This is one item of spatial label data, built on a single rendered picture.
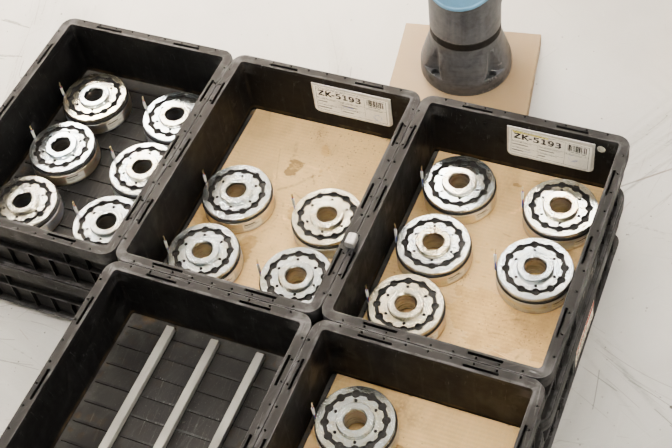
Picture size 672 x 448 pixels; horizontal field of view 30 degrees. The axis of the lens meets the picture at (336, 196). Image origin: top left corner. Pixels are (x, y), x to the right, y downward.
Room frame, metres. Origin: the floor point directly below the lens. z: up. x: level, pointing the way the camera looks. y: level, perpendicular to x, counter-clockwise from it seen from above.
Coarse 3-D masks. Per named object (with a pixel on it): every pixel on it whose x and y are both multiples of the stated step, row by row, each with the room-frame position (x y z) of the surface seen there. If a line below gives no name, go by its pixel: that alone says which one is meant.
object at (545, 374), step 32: (416, 128) 1.17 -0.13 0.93; (544, 128) 1.13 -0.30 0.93; (576, 128) 1.12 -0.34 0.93; (384, 192) 1.08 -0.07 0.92; (608, 192) 1.01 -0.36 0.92; (352, 256) 0.98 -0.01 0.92; (576, 288) 0.86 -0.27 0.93; (352, 320) 0.87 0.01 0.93; (448, 352) 0.80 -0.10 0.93; (480, 352) 0.79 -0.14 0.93; (544, 384) 0.75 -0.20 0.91
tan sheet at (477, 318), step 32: (512, 192) 1.11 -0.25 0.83; (480, 224) 1.06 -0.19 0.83; (512, 224) 1.05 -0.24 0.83; (480, 256) 1.01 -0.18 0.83; (576, 256) 0.98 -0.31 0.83; (448, 288) 0.96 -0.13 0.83; (480, 288) 0.95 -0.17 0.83; (448, 320) 0.91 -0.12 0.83; (480, 320) 0.90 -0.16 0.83; (512, 320) 0.89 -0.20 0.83; (544, 320) 0.89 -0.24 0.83; (512, 352) 0.85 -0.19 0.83; (544, 352) 0.84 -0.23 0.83
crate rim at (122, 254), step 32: (256, 64) 1.35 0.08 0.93; (288, 64) 1.34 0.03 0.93; (416, 96) 1.23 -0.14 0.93; (192, 128) 1.25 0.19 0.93; (384, 160) 1.12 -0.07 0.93; (160, 192) 1.14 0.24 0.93; (352, 224) 1.02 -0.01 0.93; (128, 256) 1.04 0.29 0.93; (224, 288) 0.96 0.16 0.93; (320, 288) 0.93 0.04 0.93
